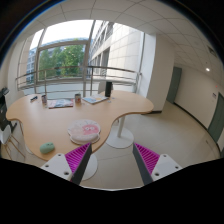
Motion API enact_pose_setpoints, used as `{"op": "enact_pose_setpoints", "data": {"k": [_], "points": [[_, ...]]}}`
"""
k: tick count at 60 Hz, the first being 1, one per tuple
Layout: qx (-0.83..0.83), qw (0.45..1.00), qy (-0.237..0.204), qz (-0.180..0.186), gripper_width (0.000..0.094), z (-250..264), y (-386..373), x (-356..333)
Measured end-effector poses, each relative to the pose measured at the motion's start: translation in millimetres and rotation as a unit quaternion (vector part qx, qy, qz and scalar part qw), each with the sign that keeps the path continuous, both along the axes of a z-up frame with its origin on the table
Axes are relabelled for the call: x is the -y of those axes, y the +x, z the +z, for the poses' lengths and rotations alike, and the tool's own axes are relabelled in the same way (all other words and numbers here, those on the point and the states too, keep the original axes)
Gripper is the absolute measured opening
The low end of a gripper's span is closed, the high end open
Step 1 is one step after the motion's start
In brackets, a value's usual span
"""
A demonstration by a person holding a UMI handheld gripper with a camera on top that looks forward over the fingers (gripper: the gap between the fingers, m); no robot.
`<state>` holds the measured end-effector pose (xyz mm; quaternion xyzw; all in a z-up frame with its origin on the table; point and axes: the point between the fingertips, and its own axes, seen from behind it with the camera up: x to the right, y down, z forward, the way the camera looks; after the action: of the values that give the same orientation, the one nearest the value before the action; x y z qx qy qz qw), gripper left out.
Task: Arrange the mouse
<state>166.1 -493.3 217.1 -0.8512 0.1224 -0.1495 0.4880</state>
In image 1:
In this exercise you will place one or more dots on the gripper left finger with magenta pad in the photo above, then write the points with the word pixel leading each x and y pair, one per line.
pixel 70 166

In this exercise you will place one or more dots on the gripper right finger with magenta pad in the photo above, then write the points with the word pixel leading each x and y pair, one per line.
pixel 153 166

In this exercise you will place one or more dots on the mint green computer mouse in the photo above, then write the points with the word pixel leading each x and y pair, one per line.
pixel 47 147

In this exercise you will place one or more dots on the round pink cartoon mouse pad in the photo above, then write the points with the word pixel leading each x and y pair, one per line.
pixel 84 131

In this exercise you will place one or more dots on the light wooden curved table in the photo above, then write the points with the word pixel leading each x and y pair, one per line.
pixel 42 125

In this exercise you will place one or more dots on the pink magazine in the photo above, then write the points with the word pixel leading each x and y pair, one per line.
pixel 60 103

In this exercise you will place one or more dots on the blue book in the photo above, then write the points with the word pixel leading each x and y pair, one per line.
pixel 94 99

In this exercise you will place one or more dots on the dark green door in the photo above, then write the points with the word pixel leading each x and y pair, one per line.
pixel 217 123

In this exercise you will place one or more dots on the white chair with wooden legs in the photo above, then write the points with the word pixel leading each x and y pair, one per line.
pixel 6 127

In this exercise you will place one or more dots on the grey door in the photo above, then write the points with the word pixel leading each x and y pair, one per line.
pixel 174 84

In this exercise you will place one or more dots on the tall black speaker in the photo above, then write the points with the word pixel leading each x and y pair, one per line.
pixel 108 89

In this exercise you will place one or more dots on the metal window railing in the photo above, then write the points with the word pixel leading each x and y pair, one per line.
pixel 70 79

